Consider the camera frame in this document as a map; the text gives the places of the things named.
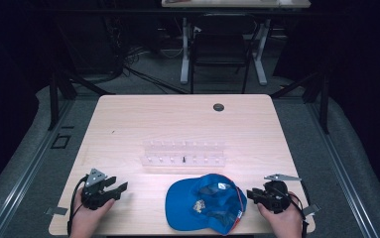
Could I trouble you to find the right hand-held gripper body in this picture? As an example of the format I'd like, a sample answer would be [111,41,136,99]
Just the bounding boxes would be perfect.
[261,174,303,215]

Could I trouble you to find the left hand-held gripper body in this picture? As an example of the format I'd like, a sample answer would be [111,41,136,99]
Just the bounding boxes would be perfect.
[80,168,116,211]

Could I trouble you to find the blue baseball cap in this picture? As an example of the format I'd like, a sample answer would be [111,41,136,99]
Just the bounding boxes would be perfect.
[165,173,248,236]

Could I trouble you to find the person's left hand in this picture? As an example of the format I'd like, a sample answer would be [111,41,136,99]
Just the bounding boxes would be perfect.
[68,187,116,238]

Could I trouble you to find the person's right hand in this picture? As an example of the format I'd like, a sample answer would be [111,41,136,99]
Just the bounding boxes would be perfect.
[256,190,305,238]

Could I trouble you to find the grey tape strip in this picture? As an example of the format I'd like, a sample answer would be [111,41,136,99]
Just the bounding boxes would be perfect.
[44,205,69,217]
[302,203,321,218]

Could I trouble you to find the clear acrylic peg rack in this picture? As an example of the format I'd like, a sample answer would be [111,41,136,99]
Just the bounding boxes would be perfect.
[139,140,228,169]

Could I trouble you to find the black metal stand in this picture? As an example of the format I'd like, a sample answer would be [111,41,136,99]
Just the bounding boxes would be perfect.
[269,68,331,135]
[47,64,116,132]

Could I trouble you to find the black chair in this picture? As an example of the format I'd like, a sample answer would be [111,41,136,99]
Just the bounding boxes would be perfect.
[189,13,259,95]

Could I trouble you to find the white-legged desk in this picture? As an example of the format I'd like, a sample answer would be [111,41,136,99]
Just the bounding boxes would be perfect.
[161,0,312,87]

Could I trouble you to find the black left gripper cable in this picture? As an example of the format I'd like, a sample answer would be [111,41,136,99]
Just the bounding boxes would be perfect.
[66,176,89,237]

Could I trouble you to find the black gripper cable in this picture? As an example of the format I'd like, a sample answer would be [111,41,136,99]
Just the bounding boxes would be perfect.
[288,191,311,238]
[66,176,89,237]

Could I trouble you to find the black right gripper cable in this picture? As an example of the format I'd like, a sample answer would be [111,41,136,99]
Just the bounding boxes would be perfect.
[288,191,311,238]

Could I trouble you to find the grey metal floor rail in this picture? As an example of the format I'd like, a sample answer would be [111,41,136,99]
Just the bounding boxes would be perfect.
[0,97,76,238]
[308,98,380,238]

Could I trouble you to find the black floor cables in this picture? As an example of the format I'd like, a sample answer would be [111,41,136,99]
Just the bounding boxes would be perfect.
[123,64,190,95]

